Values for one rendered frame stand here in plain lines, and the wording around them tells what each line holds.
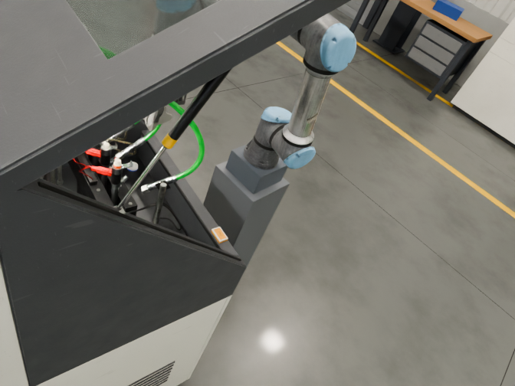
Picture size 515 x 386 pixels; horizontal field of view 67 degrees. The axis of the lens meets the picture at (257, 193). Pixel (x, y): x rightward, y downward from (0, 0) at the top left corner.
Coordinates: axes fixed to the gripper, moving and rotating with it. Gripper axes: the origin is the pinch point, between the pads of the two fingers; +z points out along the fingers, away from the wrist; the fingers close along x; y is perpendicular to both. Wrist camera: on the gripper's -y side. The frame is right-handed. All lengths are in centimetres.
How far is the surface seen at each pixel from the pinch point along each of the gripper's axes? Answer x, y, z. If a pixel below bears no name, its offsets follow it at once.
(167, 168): 9.5, 14.9, 27.5
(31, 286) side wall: -35, -36, 0
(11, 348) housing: -35, -41, 20
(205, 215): -13.5, 16.7, 27.4
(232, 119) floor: 140, 157, 122
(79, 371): -35, -28, 47
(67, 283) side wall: -35.2, -30.5, 3.4
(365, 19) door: 330, 552, 109
